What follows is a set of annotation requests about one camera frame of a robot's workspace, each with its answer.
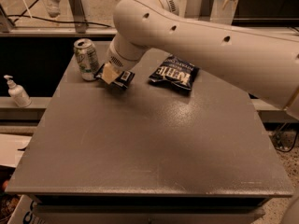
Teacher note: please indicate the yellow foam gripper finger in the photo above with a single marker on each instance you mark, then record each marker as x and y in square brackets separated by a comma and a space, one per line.
[110, 73]

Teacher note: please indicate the dark blue rxbar wrapper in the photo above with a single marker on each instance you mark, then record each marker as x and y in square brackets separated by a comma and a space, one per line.
[122, 81]

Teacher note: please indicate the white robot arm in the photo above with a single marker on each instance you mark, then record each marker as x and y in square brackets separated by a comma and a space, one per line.
[263, 64]

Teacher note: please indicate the green white 7up can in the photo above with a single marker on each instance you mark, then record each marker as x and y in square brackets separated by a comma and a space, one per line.
[86, 56]

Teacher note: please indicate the blue kettle chips bag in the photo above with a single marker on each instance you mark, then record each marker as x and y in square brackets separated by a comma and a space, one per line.
[176, 71]

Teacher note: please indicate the white pump lotion bottle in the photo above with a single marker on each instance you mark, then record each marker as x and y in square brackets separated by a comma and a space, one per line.
[17, 92]

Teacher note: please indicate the white cardboard box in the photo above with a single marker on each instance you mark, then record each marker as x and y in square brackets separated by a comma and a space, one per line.
[24, 214]

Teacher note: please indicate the left metal rail bracket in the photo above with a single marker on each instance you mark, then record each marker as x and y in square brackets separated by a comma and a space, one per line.
[78, 16]

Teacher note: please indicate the metal rail bracket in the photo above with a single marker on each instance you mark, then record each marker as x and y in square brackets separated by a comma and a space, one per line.
[78, 16]
[206, 7]

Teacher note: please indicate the right metal rail bracket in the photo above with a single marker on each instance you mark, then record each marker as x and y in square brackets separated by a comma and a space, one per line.
[206, 7]

